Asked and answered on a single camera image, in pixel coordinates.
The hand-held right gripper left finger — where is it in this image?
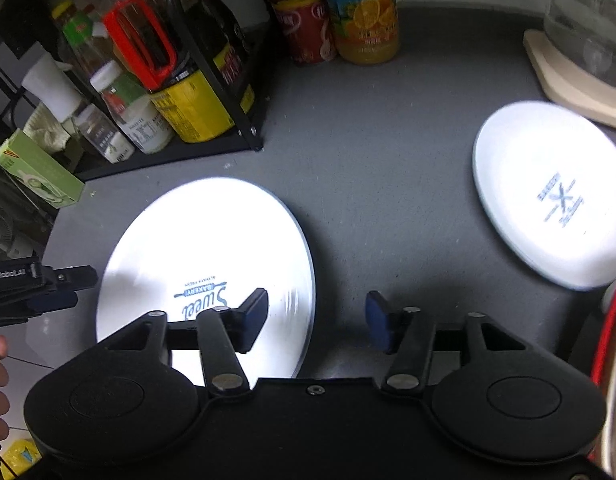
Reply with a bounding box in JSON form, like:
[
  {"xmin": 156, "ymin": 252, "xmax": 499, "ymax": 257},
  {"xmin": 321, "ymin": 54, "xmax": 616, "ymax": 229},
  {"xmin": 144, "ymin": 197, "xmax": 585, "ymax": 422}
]
[{"xmin": 95, "ymin": 287, "xmax": 269, "ymax": 396}]

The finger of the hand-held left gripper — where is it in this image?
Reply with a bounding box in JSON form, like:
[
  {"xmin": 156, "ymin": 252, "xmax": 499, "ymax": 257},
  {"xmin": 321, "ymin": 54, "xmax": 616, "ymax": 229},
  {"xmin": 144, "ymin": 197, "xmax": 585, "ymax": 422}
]
[
  {"xmin": 30, "ymin": 290, "xmax": 79, "ymax": 314},
  {"xmin": 42, "ymin": 266, "xmax": 98, "ymax": 292}
]

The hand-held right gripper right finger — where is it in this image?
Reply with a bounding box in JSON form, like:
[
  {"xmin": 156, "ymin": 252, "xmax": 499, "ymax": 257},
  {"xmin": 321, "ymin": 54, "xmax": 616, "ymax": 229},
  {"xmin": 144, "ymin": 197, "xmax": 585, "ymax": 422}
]
[{"xmin": 365, "ymin": 290, "xmax": 531, "ymax": 393}]

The white plate with script print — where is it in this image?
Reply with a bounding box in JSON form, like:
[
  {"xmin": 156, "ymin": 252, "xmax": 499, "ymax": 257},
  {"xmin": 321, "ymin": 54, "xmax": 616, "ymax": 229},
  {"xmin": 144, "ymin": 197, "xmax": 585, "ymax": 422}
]
[{"xmin": 95, "ymin": 176, "xmax": 316, "ymax": 386}]

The green cardboard box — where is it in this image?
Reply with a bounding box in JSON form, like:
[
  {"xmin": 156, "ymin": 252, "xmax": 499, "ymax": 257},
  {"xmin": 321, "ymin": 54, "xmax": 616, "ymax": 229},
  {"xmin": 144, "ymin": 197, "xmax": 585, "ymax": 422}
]
[{"xmin": 0, "ymin": 129, "xmax": 85, "ymax": 209}]

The small clear seasoning jar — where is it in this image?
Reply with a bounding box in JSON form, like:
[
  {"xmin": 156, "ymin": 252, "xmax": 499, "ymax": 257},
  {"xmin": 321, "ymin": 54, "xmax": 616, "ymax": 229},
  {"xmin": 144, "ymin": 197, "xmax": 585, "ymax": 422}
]
[{"xmin": 72, "ymin": 104, "xmax": 136, "ymax": 163}]

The black metal rack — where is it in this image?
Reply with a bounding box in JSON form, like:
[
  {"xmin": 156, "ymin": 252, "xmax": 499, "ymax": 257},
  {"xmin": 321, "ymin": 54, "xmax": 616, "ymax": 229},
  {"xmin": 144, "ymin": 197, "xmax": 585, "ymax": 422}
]
[{"xmin": 0, "ymin": 0, "xmax": 265, "ymax": 181}]

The yellow packet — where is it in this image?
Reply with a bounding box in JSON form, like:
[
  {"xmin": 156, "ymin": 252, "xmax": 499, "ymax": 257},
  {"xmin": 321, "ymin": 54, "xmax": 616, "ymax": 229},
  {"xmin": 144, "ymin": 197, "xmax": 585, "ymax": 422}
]
[{"xmin": 0, "ymin": 437, "xmax": 41, "ymax": 480}]

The white cap seasoning jar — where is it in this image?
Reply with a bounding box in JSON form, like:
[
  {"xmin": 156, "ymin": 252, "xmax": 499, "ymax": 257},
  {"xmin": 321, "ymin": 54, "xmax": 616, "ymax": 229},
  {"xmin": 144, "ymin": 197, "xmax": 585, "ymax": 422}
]
[{"xmin": 90, "ymin": 60, "xmax": 173, "ymax": 155}]

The white plastic bottle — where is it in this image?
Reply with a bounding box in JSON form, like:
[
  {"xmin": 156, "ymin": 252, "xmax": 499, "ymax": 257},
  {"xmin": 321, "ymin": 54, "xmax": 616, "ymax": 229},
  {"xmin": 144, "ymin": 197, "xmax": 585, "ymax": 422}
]
[{"xmin": 20, "ymin": 54, "xmax": 86, "ymax": 121}]

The white plate with cutlery print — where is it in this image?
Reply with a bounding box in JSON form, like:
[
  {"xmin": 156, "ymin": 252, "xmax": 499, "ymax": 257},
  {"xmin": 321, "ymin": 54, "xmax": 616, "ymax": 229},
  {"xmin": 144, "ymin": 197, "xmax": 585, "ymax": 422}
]
[{"xmin": 472, "ymin": 101, "xmax": 616, "ymax": 291}]

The dark bottle with yellow label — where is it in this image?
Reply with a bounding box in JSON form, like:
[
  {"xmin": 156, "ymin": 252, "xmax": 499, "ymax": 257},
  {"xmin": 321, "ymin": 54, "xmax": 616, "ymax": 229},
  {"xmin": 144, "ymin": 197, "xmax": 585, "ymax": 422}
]
[{"xmin": 150, "ymin": 0, "xmax": 256, "ymax": 143}]

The red and black bowl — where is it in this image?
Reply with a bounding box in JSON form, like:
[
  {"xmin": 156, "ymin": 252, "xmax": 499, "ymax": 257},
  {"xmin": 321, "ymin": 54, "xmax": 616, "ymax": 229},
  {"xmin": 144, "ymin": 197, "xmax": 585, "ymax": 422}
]
[{"xmin": 590, "ymin": 270, "xmax": 616, "ymax": 478}]

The green bottle with yellow cap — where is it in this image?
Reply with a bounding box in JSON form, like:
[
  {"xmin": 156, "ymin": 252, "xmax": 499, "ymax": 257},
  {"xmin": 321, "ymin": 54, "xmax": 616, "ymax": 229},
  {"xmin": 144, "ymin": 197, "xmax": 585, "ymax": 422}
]
[{"xmin": 50, "ymin": 0, "xmax": 113, "ymax": 71}]

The cream kettle base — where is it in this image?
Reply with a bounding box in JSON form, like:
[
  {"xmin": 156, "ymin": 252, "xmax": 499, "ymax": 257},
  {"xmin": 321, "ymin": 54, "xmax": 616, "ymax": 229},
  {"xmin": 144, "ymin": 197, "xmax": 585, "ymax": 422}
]
[{"xmin": 523, "ymin": 29, "xmax": 616, "ymax": 133}]

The orange juice bottle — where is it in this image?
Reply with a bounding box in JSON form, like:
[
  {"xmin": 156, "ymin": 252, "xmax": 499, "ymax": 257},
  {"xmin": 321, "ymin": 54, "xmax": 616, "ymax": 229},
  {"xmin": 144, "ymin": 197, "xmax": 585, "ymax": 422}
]
[{"xmin": 315, "ymin": 0, "xmax": 401, "ymax": 65}]

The glass electric kettle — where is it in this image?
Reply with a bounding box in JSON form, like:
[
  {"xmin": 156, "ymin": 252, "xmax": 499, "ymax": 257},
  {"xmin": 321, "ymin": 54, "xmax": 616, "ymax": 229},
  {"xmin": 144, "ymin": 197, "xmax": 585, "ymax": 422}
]
[{"xmin": 543, "ymin": 0, "xmax": 616, "ymax": 88}]

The clear oil bottle red handle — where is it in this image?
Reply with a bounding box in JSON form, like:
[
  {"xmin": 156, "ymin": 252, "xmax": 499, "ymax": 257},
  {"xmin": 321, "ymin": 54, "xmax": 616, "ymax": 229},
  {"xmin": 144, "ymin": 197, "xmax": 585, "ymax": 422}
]
[{"xmin": 95, "ymin": 0, "xmax": 181, "ymax": 91}]

